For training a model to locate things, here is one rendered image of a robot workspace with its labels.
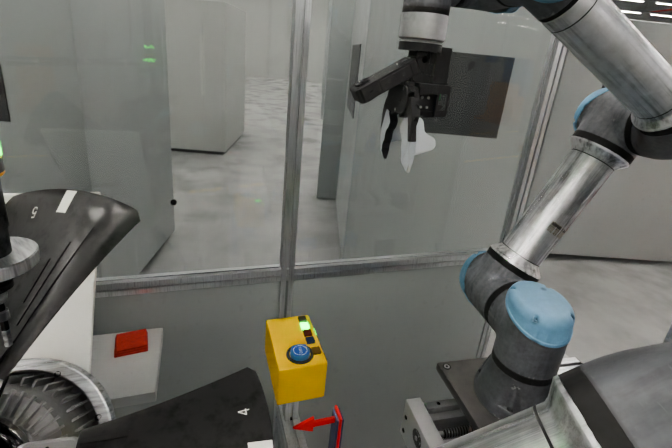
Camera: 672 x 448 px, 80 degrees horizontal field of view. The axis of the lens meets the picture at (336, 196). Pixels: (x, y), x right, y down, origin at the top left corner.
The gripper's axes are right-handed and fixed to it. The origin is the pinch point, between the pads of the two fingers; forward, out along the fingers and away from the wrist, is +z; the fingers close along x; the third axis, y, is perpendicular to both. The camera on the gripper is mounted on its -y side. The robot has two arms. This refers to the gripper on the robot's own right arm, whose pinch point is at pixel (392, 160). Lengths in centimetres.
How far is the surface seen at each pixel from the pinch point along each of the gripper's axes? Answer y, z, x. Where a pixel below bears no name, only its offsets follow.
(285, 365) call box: -17.9, 40.8, -2.4
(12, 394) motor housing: -57, 29, -12
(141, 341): -49, 60, 34
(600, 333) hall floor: 227, 148, 94
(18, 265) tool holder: -48, 2, -27
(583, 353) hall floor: 196, 148, 80
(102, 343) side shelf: -59, 62, 38
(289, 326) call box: -14.8, 40.8, 8.9
